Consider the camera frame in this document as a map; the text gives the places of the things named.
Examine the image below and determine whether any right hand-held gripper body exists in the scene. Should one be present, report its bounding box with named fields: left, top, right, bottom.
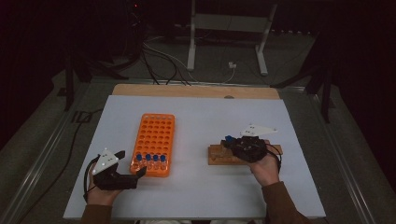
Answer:
left=233, top=123, right=278, bottom=163

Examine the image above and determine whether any left hand-held gripper cable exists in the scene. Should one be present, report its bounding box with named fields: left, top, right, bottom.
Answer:
left=82, top=156, right=99, bottom=203

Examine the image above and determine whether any white plug with cable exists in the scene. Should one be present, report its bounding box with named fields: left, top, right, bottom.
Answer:
left=221, top=61, right=238, bottom=85

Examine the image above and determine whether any black cable bundle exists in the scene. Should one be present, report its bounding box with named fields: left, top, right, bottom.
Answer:
left=140, top=40, right=191, bottom=87

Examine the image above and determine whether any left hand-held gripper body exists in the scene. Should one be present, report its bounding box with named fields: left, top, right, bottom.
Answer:
left=92, top=148, right=139, bottom=191

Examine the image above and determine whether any wooden table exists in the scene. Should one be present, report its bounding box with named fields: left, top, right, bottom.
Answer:
left=111, top=83, right=281, bottom=101

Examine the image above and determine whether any person's left hand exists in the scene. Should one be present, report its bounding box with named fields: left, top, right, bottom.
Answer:
left=86, top=166, right=123, bottom=206

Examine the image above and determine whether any black tripod stand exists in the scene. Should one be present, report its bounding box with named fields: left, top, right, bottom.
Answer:
left=270, top=55, right=335, bottom=124
left=57, top=50, right=129, bottom=112

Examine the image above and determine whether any white metal stand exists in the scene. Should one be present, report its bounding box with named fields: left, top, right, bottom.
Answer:
left=186, top=0, right=278, bottom=77

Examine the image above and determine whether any metal floor rail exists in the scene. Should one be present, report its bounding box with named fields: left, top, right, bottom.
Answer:
left=306, top=91, right=378, bottom=224
left=0, top=83, right=87, bottom=224

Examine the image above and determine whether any white paper work mat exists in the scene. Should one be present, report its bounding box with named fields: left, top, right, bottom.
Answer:
left=63, top=94, right=327, bottom=220

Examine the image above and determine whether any hand-held gripper cable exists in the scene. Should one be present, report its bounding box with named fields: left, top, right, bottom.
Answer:
left=82, top=156, right=99, bottom=203
left=265, top=144, right=283, bottom=174

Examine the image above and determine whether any orange plastic tube rack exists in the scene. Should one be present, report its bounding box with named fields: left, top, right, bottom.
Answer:
left=129, top=112, right=176, bottom=178

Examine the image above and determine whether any right hand-held gripper cable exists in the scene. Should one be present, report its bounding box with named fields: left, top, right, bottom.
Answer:
left=265, top=144, right=283, bottom=174

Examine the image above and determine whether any wooden test tube rack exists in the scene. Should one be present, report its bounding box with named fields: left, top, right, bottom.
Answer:
left=207, top=139, right=283, bottom=166

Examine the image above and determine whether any black square floor bracket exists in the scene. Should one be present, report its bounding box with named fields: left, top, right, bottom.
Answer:
left=71, top=110, right=93, bottom=124

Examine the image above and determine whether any person's right hand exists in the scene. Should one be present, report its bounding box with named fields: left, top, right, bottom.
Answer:
left=248, top=153, right=280, bottom=188

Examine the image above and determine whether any black floor cable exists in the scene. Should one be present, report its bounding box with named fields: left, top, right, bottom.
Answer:
left=17, top=107, right=105, bottom=224

